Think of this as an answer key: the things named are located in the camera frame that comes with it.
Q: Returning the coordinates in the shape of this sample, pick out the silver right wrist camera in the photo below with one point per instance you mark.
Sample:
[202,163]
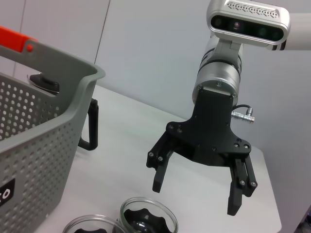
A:
[247,25]

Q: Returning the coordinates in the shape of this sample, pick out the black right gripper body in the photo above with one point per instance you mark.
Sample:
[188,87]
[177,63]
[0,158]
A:
[211,131]

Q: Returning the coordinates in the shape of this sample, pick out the glass teacup black base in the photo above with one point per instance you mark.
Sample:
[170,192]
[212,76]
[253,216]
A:
[145,218]
[87,230]

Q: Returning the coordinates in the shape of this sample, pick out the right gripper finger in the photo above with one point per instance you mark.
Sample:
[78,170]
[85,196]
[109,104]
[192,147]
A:
[240,179]
[160,165]

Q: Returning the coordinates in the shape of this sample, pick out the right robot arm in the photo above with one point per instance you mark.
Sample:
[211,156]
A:
[218,75]

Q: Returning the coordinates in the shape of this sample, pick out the grey perforated storage bin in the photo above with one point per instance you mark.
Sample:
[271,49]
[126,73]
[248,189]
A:
[36,150]

